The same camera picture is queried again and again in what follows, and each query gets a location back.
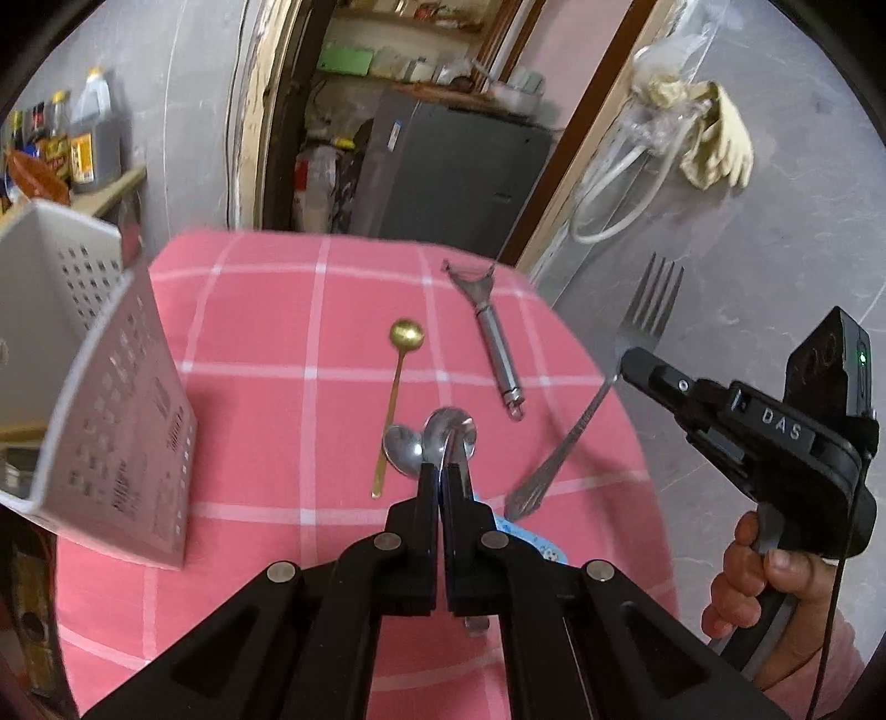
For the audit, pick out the wooden cutting board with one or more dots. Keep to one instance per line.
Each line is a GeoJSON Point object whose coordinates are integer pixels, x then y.
{"type": "Point", "coordinates": [443, 91]}

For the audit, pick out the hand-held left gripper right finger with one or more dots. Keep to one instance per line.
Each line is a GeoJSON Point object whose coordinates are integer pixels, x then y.
{"type": "Point", "coordinates": [467, 547]}

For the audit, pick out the person's right hand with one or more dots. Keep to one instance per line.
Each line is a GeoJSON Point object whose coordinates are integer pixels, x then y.
{"type": "Point", "coordinates": [796, 578]}

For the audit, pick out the silver spoon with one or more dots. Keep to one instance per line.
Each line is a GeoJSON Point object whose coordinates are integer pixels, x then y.
{"type": "Point", "coordinates": [403, 446]}
{"type": "Point", "coordinates": [450, 426]}

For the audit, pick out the blue ceramic spoon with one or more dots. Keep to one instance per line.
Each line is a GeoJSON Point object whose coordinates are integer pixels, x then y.
{"type": "Point", "coordinates": [533, 543]}

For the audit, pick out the person's right forearm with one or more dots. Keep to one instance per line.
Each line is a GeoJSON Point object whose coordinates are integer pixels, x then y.
{"type": "Point", "coordinates": [834, 675]}

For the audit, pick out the cream rubber gloves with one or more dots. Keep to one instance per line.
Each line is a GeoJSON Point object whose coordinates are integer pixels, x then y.
{"type": "Point", "coordinates": [720, 145]}

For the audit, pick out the metal pot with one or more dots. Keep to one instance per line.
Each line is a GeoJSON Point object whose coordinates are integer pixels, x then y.
{"type": "Point", "coordinates": [516, 97]}

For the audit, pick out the wooden door frame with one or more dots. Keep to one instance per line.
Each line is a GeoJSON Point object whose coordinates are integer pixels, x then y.
{"type": "Point", "coordinates": [266, 104]}

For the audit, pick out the pink checkered tablecloth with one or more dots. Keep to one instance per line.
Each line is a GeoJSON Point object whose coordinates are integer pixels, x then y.
{"type": "Point", "coordinates": [277, 332]}

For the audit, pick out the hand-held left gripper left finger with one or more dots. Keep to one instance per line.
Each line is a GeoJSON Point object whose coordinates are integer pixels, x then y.
{"type": "Point", "coordinates": [422, 547]}

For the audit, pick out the white plastic floor bag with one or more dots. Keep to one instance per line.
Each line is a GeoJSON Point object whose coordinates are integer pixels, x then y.
{"type": "Point", "coordinates": [315, 187]}

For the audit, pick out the steel peeler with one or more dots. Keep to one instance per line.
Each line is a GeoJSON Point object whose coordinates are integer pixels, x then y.
{"type": "Point", "coordinates": [493, 332]}

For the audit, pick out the orange brown packet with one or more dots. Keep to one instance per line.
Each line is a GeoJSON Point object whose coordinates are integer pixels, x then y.
{"type": "Point", "coordinates": [34, 176]}

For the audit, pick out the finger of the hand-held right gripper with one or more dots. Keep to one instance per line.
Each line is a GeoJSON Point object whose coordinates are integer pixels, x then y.
{"type": "Point", "coordinates": [654, 374]}

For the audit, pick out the white perforated utensil holder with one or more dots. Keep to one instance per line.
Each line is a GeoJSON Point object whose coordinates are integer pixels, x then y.
{"type": "Point", "coordinates": [104, 415]}

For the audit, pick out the silver fork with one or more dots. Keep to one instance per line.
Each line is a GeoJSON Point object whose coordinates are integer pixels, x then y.
{"type": "Point", "coordinates": [650, 304]}

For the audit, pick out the gold spoon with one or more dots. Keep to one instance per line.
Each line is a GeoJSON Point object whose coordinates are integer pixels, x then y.
{"type": "Point", "coordinates": [406, 334]}

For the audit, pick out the beige kitchen counter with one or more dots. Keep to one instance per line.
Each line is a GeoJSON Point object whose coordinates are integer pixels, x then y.
{"type": "Point", "coordinates": [114, 190]}

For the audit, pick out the large oil jug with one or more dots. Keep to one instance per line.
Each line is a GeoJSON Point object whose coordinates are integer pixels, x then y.
{"type": "Point", "coordinates": [93, 145]}

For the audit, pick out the wooden shelving unit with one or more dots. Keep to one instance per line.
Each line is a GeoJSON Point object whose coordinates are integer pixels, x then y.
{"type": "Point", "coordinates": [401, 21]}

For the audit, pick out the clear hanging plastic bag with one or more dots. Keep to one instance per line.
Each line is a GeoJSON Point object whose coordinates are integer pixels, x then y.
{"type": "Point", "coordinates": [664, 69]}

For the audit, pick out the green box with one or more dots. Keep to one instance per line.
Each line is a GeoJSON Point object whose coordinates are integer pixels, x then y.
{"type": "Point", "coordinates": [345, 59]}

